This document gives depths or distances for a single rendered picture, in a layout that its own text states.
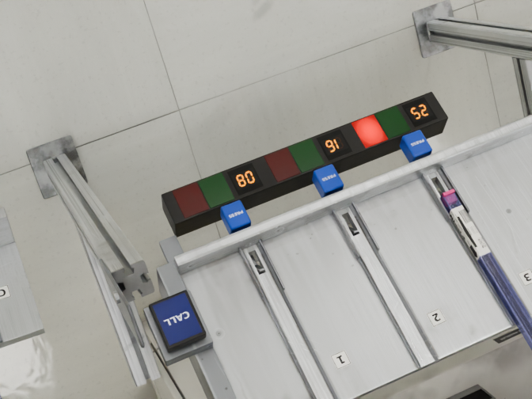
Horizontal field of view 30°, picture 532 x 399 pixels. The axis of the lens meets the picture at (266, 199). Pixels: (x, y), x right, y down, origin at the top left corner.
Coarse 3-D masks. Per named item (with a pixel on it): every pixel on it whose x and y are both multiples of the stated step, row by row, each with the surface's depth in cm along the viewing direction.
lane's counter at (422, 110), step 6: (414, 102) 115; (420, 102) 115; (426, 102) 115; (408, 108) 114; (414, 108) 114; (420, 108) 114; (426, 108) 114; (408, 114) 114; (414, 114) 114; (420, 114) 114; (426, 114) 114; (432, 114) 114; (414, 120) 114; (420, 120) 114; (426, 120) 114; (414, 126) 113
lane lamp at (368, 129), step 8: (360, 120) 113; (368, 120) 113; (376, 120) 113; (360, 128) 113; (368, 128) 113; (376, 128) 113; (360, 136) 112; (368, 136) 112; (376, 136) 112; (384, 136) 112; (368, 144) 112
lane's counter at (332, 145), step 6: (336, 132) 112; (318, 138) 112; (324, 138) 112; (330, 138) 112; (336, 138) 112; (342, 138) 112; (324, 144) 112; (330, 144) 112; (336, 144) 112; (342, 144) 112; (324, 150) 111; (330, 150) 111; (336, 150) 111; (342, 150) 111; (348, 150) 111; (330, 156) 111; (336, 156) 111
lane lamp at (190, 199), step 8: (192, 184) 108; (176, 192) 108; (184, 192) 108; (192, 192) 108; (200, 192) 108; (184, 200) 108; (192, 200) 108; (200, 200) 108; (184, 208) 107; (192, 208) 107; (200, 208) 107; (208, 208) 107; (184, 216) 107
